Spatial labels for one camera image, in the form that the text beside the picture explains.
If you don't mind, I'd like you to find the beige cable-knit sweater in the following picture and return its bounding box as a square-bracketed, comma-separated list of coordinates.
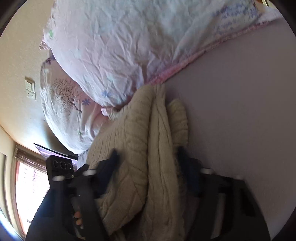
[86, 85, 188, 240]

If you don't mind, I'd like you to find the person's left hand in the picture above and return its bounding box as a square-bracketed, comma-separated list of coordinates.
[74, 211, 84, 230]

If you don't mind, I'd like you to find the window with blinds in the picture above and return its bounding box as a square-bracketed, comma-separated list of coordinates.
[10, 146, 49, 237]

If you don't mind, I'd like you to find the pink floral pillow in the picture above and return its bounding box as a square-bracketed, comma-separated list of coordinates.
[40, 53, 110, 155]

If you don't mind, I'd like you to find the lavender bed sheet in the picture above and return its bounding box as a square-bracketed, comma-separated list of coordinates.
[165, 19, 295, 237]

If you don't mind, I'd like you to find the white floral pillow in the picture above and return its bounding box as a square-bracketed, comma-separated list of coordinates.
[40, 1, 281, 107]

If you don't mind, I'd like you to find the black camera box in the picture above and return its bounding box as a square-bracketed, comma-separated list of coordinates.
[46, 155, 74, 185]

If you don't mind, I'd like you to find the beige wall switch plate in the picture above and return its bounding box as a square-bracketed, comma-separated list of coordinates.
[25, 77, 36, 101]

